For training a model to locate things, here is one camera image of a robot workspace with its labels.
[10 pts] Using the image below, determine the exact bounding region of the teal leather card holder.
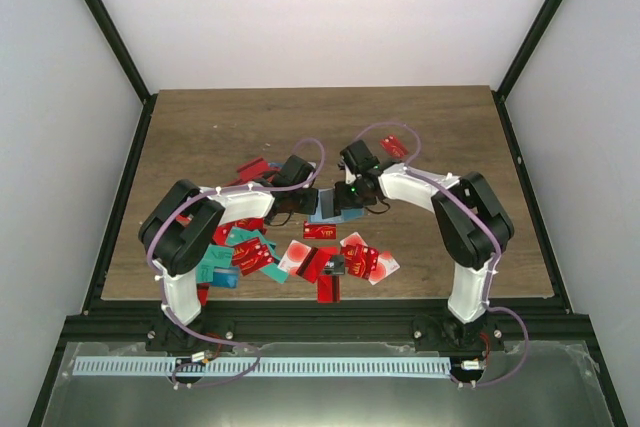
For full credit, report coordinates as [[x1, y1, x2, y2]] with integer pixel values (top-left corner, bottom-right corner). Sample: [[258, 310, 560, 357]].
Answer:
[[307, 189, 364, 224]]

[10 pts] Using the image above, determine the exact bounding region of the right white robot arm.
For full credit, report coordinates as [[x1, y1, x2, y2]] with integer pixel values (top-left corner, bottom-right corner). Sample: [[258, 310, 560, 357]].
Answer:
[[334, 140, 515, 350]]

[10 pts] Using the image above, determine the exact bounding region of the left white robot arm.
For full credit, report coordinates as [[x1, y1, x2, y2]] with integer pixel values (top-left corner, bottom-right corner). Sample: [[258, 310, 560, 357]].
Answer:
[[138, 155, 318, 351]]

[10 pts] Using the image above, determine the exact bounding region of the red VIP card centre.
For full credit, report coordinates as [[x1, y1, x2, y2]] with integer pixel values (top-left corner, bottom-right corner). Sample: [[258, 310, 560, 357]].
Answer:
[[303, 221, 337, 240]]

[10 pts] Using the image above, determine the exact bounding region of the white red circle card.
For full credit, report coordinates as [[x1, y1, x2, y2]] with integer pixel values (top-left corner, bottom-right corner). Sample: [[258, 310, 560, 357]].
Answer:
[[278, 240, 311, 274]]

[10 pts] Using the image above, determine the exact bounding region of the red card top pile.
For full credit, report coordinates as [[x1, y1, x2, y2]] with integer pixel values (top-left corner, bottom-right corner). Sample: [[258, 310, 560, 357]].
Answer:
[[236, 157, 269, 182]]

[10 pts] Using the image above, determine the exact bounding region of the red card far right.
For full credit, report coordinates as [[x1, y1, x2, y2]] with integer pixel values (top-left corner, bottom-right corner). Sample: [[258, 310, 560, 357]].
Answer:
[[380, 135, 409, 159]]

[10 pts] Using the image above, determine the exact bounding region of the red gold card right pile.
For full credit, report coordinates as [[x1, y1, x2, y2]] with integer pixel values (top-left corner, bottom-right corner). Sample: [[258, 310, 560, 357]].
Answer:
[[340, 244, 379, 280]]

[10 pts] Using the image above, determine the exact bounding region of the red gold card pile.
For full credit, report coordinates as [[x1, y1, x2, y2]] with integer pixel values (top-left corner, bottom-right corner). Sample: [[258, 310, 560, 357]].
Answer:
[[231, 238, 275, 276], [340, 244, 379, 280]]

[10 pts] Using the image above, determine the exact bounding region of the white red card right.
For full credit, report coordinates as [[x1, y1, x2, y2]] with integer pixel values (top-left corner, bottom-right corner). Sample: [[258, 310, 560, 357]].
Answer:
[[369, 251, 400, 285]]

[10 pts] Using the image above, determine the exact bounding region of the teal card with stripe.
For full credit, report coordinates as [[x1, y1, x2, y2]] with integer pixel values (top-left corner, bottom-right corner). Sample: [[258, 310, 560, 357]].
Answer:
[[259, 248, 289, 284]]

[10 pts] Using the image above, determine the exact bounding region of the teal card front left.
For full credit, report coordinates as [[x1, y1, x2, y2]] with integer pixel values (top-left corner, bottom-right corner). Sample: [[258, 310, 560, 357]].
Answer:
[[196, 245, 233, 284]]

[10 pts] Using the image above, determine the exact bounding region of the blue card front left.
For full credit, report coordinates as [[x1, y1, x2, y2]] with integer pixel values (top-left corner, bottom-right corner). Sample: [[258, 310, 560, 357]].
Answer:
[[210, 267, 240, 289]]

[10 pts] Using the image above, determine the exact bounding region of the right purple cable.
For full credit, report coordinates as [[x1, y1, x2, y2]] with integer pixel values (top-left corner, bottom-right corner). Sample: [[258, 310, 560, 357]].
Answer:
[[352, 120, 530, 389]]

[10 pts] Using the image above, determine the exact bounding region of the purple cable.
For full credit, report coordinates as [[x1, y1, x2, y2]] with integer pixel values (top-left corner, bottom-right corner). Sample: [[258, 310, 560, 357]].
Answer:
[[145, 137, 329, 391], [352, 120, 530, 389]]

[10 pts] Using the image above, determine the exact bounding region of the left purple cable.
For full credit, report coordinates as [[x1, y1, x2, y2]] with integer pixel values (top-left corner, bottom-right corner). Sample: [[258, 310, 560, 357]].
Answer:
[[145, 137, 329, 391]]

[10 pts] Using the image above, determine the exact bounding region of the light blue slotted cable duct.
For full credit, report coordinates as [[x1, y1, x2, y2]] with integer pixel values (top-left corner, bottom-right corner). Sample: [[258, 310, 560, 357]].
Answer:
[[72, 356, 451, 378]]

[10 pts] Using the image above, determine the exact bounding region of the black frame post right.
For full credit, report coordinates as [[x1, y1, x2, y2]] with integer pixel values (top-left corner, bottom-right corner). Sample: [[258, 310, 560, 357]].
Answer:
[[493, 0, 564, 102]]

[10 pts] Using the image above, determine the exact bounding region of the black frame post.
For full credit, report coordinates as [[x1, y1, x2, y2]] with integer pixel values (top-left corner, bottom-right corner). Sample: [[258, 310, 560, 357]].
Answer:
[[84, 0, 152, 104], [493, 0, 564, 102]]

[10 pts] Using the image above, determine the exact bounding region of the black frame post left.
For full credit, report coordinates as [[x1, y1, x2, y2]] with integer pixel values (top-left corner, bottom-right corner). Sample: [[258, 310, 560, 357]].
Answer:
[[84, 0, 152, 104]]

